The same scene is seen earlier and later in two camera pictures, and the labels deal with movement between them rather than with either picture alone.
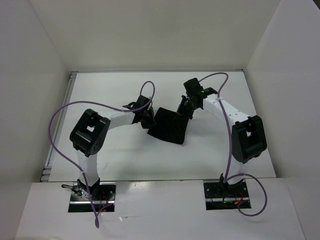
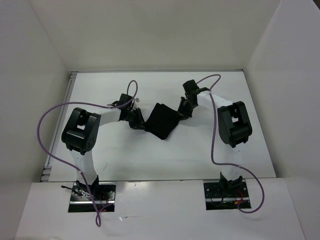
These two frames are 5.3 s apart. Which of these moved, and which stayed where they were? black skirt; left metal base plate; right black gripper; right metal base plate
Moved: black skirt
Stayed: left metal base plate; right black gripper; right metal base plate
